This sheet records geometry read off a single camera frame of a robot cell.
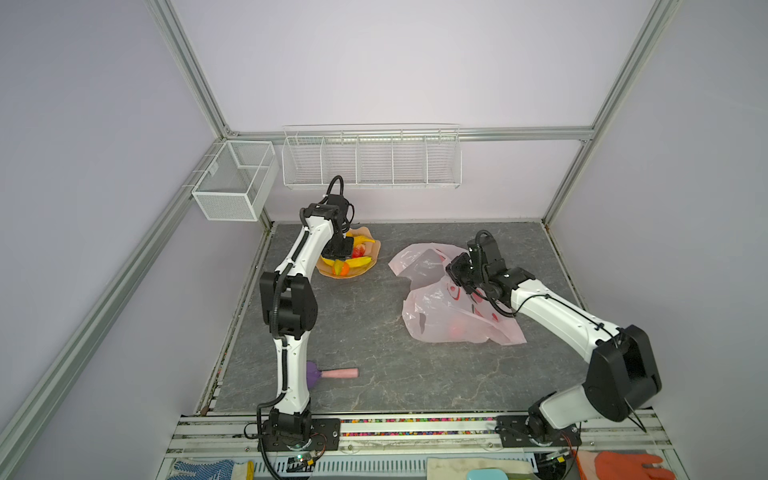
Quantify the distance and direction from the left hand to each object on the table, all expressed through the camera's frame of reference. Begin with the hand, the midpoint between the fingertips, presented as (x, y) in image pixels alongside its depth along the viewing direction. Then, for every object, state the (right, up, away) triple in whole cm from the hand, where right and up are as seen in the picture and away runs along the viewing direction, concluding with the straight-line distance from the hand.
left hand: (343, 257), depth 93 cm
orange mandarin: (-1, -4, +6) cm, 8 cm away
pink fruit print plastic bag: (+27, -13, -15) cm, 34 cm away
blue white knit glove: (-24, -49, -25) cm, 60 cm away
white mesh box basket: (-38, +26, +9) cm, 47 cm away
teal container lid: (+37, -49, -26) cm, 67 cm away
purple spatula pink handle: (-6, -32, -11) cm, 35 cm away
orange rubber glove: (+68, -48, -24) cm, 87 cm away
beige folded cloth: (+27, -49, -24) cm, 61 cm away
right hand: (+31, -3, -8) cm, 32 cm away
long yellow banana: (-2, -2, -1) cm, 3 cm away
